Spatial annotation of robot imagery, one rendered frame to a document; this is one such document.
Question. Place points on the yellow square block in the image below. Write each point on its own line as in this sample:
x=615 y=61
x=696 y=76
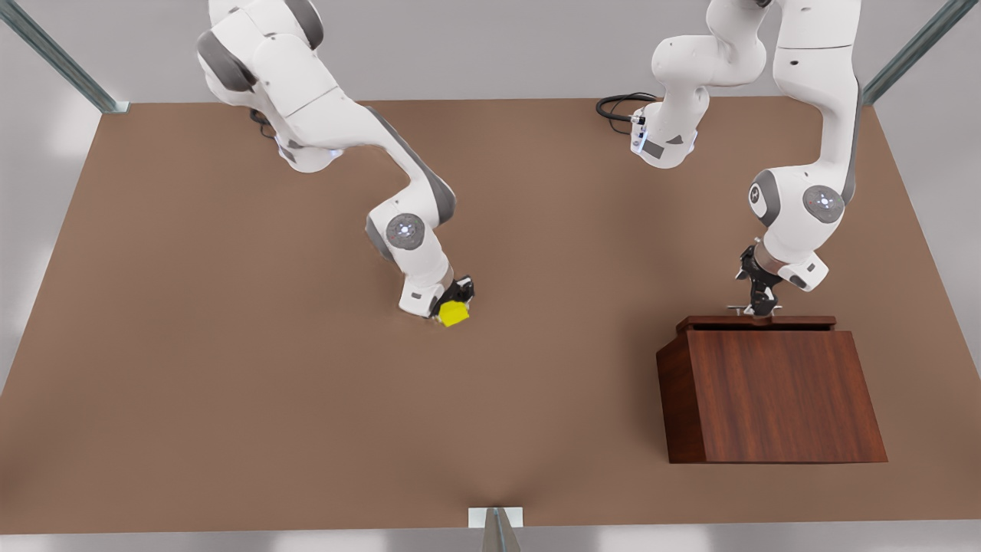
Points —
x=454 y=313

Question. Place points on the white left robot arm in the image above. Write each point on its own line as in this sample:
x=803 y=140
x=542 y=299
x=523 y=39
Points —
x=812 y=115

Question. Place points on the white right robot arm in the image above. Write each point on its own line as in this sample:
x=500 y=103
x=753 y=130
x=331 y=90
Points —
x=322 y=107

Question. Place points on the dark wooden drawer cabinet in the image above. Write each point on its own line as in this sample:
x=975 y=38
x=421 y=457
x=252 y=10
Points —
x=770 y=395

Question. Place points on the silver frame post with foot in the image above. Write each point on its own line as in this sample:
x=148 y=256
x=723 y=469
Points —
x=497 y=527

